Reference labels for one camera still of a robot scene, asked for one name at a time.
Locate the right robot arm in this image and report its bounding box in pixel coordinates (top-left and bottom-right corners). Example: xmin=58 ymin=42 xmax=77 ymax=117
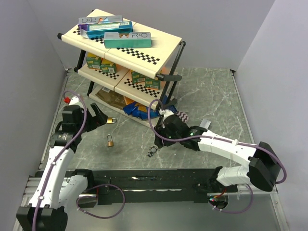
xmin=154 ymin=115 xmax=282 ymax=192

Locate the beige three-tier shelf rack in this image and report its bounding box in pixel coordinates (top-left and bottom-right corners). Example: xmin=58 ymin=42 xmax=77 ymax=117
xmin=57 ymin=8 xmax=187 ymax=128

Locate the purple wavy sponge pad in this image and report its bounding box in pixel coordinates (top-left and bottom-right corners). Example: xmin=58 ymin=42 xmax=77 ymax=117
xmin=176 ymin=111 xmax=189 ymax=123

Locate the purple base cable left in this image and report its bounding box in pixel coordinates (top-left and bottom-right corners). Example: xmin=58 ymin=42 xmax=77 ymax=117
xmin=76 ymin=184 xmax=126 ymax=220

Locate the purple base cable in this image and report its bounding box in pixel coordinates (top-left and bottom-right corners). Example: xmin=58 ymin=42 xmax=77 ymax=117
xmin=208 ymin=184 xmax=254 ymax=215
xmin=76 ymin=184 xmax=126 ymax=220

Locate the black base frame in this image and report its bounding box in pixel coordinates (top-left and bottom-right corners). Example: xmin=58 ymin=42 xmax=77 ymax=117
xmin=59 ymin=168 xmax=241 ymax=205

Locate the teal R&O box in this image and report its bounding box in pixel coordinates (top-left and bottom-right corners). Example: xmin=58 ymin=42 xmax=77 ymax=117
xmin=103 ymin=32 xmax=152 ymax=49

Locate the green carton right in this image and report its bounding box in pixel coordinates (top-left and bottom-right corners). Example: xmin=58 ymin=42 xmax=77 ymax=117
xmin=144 ymin=77 xmax=161 ymax=90

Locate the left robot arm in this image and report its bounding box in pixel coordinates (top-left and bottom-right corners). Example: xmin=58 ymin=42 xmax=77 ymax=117
xmin=16 ymin=102 xmax=108 ymax=231

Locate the black R&O box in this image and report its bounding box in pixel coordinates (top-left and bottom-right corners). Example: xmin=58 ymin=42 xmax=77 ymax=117
xmin=199 ymin=118 xmax=211 ymax=129

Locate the short brass padlock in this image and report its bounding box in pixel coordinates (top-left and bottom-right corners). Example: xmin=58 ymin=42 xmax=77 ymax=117
xmin=106 ymin=117 xmax=117 ymax=124

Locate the blue toothpaste box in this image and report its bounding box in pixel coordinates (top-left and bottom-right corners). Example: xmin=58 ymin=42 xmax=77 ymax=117
xmin=83 ymin=21 xmax=133 ymax=39

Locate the long-shackle brass padlock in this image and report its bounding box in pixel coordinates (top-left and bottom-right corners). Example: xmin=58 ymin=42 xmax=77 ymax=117
xmin=107 ymin=134 xmax=114 ymax=147

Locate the green carton far left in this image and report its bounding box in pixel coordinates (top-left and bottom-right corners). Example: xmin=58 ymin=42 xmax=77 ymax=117
xmin=86 ymin=52 xmax=102 ymax=69

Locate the purple R&O box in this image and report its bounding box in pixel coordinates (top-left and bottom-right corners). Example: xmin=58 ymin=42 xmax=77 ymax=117
xmin=77 ymin=15 xmax=123 ymax=30

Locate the green carton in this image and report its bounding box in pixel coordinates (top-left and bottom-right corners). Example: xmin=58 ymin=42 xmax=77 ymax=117
xmin=130 ymin=70 xmax=146 ymax=84
xmin=100 ymin=59 xmax=117 ymax=74
xmin=86 ymin=52 xmax=102 ymax=69
xmin=144 ymin=77 xmax=161 ymax=90

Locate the brown flat packet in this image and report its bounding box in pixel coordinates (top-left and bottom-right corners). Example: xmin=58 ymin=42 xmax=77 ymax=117
xmin=96 ymin=89 xmax=126 ymax=109

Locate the panda keychain with keys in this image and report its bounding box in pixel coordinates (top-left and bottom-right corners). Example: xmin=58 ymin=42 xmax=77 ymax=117
xmin=147 ymin=146 xmax=160 ymax=157

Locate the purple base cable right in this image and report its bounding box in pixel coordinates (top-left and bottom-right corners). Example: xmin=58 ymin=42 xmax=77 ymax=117
xmin=208 ymin=184 xmax=254 ymax=215

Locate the blue snack bag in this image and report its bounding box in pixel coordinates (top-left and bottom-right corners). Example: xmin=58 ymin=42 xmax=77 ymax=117
xmin=123 ymin=96 xmax=177 ymax=120

